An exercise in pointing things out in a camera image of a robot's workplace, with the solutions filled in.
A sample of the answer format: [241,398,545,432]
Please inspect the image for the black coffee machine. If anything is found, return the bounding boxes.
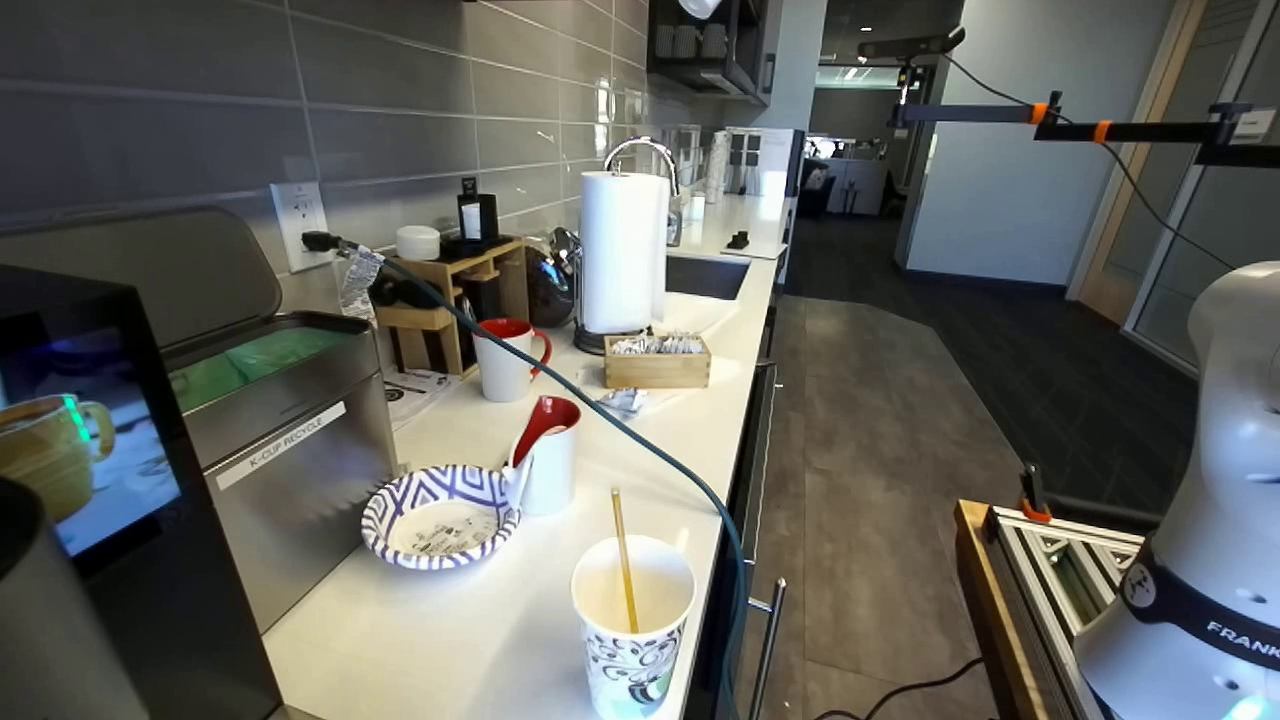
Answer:
[0,260,289,720]

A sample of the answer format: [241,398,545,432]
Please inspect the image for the wooden box of sugar packets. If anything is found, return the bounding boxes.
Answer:
[598,328,717,391]

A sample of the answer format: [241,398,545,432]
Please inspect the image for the crumpled packet wrapper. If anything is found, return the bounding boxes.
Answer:
[594,382,646,424]

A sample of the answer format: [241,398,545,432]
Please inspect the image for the black paper towel holder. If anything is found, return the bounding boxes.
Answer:
[573,315,674,361]

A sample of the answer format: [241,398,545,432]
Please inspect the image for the dark kitchen sink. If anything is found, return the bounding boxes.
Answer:
[658,251,756,305]

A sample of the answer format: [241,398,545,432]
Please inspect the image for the white paper towel roll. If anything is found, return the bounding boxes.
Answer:
[577,166,672,334]

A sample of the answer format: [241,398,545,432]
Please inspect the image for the shiny chrome kettle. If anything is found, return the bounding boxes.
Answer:
[522,242,579,331]

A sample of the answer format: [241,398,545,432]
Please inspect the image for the white cup with red spout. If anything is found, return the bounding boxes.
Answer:
[507,391,586,519]

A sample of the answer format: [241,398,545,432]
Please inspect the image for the wooden countertop rack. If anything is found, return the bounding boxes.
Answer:
[372,235,531,379]

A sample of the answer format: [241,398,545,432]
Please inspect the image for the wooden stir stick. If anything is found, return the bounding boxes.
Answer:
[606,488,645,637]

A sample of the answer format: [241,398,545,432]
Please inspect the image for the chrome sink faucet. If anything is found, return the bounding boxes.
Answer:
[598,132,687,251]

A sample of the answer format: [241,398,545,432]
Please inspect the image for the dark glass bottle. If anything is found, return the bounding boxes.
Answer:
[452,174,502,251]

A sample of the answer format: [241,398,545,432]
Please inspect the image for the white countertop appliance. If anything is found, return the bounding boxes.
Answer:
[702,125,807,207]

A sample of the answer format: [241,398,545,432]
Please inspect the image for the blue patterned paper bowl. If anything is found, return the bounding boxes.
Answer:
[355,459,529,575]

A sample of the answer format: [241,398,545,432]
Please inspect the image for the small white jar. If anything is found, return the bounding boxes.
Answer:
[390,220,445,264]

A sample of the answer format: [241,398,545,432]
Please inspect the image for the patterned paper cup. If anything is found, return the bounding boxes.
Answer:
[566,533,698,720]

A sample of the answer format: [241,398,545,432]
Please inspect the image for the black boom pole orange clamps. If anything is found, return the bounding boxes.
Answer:
[890,86,1280,173]

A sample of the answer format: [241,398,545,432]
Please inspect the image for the black power cable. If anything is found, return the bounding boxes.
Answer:
[299,226,756,720]

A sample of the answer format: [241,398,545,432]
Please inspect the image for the white mug red handle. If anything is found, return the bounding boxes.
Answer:
[471,315,556,409]

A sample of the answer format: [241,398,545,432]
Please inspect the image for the white wall outlet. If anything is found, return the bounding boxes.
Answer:
[267,179,331,274]

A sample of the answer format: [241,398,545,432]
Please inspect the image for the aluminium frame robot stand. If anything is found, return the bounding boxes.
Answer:
[951,497,1151,720]

